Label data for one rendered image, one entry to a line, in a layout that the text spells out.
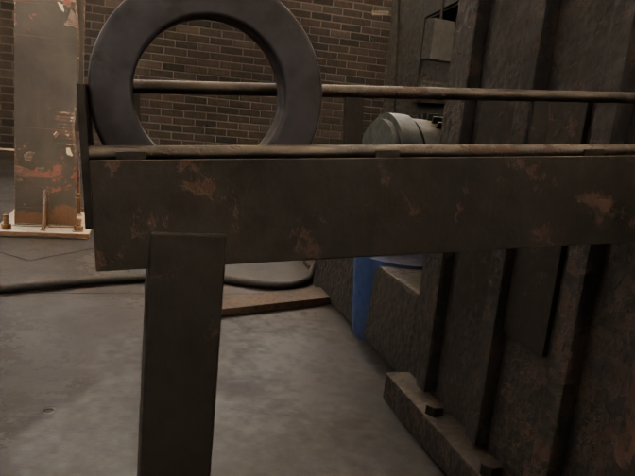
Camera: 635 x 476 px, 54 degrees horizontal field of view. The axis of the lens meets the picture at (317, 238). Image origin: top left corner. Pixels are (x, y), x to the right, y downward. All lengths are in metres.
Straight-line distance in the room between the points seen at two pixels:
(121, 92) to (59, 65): 2.53
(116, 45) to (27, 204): 2.62
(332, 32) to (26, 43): 4.36
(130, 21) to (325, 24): 6.43
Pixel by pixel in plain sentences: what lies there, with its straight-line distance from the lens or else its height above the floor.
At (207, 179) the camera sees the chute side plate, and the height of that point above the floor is 0.61.
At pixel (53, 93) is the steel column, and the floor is 0.62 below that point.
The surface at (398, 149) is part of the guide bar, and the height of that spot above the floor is 0.64.
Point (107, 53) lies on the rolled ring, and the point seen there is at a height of 0.70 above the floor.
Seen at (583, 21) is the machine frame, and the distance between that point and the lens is 1.11.
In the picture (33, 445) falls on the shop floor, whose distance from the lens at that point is 1.36.
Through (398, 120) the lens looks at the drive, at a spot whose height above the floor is 0.66.
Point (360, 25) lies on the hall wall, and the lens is 7.04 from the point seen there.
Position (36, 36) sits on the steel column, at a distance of 3.06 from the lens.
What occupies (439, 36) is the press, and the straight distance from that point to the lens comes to 5.08.
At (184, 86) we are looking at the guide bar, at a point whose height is 0.68.
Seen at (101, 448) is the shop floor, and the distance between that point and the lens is 1.33.
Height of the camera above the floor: 0.67
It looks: 12 degrees down
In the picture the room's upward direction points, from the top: 6 degrees clockwise
